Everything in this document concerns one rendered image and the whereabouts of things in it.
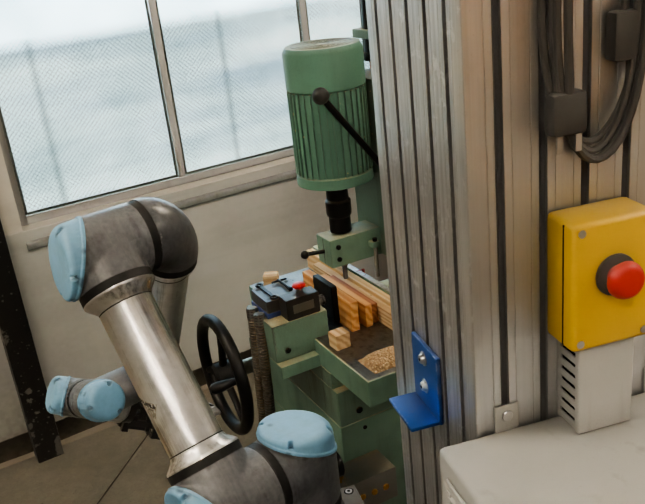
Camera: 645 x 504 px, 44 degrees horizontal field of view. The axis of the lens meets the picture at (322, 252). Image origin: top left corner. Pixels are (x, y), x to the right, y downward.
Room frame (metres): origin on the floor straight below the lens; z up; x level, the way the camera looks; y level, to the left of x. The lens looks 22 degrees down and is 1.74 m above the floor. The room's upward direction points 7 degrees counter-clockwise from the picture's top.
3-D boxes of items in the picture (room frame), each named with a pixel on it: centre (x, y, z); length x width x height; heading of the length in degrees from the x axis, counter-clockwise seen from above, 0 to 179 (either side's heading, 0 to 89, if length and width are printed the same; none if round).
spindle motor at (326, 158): (1.78, -0.05, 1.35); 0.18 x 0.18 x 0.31
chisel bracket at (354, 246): (1.79, -0.07, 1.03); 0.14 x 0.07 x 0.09; 116
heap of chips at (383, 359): (1.46, -0.11, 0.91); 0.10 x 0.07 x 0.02; 116
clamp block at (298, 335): (1.63, 0.09, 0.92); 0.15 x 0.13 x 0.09; 26
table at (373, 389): (1.67, 0.02, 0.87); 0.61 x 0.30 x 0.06; 26
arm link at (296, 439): (1.04, 0.08, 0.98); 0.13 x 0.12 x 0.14; 128
